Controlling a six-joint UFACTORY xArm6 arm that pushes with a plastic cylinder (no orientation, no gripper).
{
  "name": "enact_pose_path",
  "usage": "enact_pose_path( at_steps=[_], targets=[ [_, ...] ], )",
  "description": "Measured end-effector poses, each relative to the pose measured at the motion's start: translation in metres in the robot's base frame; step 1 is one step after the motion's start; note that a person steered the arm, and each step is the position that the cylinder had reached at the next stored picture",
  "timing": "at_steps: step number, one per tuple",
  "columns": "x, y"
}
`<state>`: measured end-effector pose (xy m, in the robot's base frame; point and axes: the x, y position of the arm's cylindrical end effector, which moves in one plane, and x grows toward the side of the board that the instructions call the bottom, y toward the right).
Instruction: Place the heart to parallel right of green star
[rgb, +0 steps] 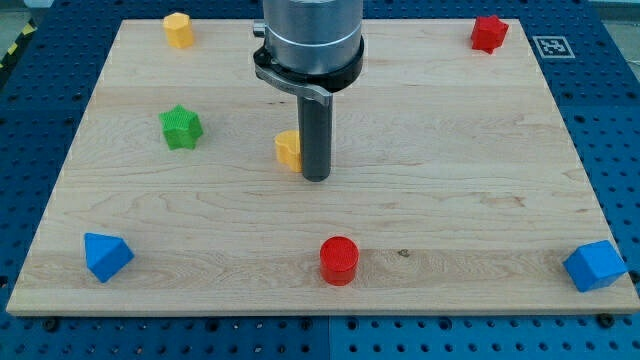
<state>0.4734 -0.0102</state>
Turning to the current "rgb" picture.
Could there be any yellow hexagon block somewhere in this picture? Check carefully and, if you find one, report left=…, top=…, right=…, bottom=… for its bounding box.
left=163, top=12, right=195, bottom=49

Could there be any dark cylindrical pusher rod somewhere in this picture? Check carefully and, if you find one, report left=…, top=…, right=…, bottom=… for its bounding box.
left=297, top=97, right=332, bottom=182

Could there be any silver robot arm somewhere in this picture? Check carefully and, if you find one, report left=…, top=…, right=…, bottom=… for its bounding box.
left=253, top=0, right=364, bottom=107

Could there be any white fiducial marker tag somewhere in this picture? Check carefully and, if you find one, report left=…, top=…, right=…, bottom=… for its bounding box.
left=533, top=35, right=575, bottom=59

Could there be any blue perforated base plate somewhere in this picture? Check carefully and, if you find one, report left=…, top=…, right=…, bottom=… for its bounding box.
left=1, top=0, right=639, bottom=359

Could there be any red star block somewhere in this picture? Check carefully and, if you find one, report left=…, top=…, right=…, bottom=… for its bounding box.
left=470, top=15, right=509, bottom=54

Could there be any red cylinder block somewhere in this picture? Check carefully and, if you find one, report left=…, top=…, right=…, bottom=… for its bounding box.
left=320, top=236, right=359, bottom=286

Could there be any green star block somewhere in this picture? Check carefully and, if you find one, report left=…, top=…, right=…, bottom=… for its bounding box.
left=158, top=104, right=203, bottom=150

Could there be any blue triangular prism block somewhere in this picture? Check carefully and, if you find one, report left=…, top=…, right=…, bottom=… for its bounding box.
left=84, top=233, right=134, bottom=283

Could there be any yellow heart block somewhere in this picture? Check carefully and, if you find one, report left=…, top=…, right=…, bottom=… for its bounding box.
left=274, top=130, right=302, bottom=173

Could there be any blue cube block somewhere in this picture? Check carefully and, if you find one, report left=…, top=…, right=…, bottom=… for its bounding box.
left=563, top=240, right=627, bottom=292

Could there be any wooden board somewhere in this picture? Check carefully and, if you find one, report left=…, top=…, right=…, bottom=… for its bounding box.
left=7, top=19, right=639, bottom=317

